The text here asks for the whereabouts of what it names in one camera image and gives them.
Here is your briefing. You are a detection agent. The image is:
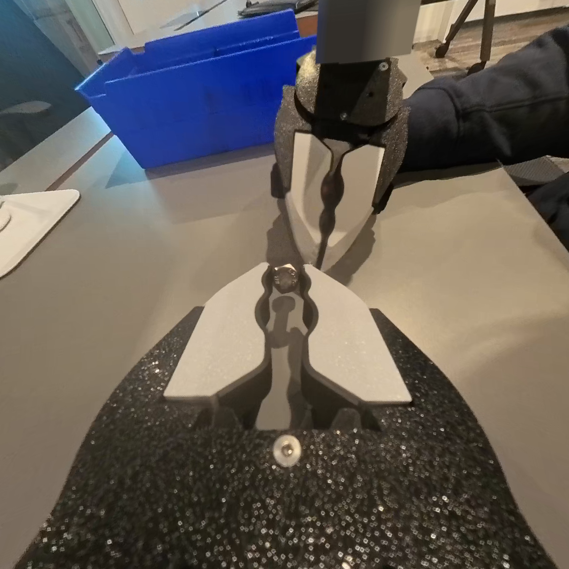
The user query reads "steel hex bolt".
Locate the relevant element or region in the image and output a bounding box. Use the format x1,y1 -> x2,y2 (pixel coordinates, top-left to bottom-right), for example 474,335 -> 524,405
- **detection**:
270,263 -> 300,293

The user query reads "person's dark clothing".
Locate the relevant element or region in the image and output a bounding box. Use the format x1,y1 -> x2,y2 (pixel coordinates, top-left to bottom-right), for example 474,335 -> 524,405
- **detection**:
528,172 -> 569,250

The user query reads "large blue plastic bin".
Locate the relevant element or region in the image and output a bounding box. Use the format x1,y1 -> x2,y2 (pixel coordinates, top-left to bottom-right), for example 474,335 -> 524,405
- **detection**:
76,10 -> 318,170

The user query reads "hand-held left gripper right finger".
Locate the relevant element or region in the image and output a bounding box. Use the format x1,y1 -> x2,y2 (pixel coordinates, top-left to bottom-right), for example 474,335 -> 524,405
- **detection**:
303,264 -> 413,406

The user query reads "person's right forearm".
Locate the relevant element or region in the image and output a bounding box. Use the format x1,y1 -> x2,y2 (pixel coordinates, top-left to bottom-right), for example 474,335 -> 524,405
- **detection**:
400,24 -> 569,175

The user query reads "white pad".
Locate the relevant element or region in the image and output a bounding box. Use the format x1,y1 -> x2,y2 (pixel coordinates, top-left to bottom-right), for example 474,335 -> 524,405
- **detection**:
0,189 -> 81,279

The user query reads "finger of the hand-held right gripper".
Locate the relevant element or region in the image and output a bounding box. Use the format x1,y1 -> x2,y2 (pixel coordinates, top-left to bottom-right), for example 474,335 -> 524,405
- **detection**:
286,132 -> 333,263
319,144 -> 386,272

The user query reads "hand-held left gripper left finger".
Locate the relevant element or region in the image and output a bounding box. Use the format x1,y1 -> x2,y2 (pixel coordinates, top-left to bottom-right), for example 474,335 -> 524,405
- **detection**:
164,262 -> 274,404

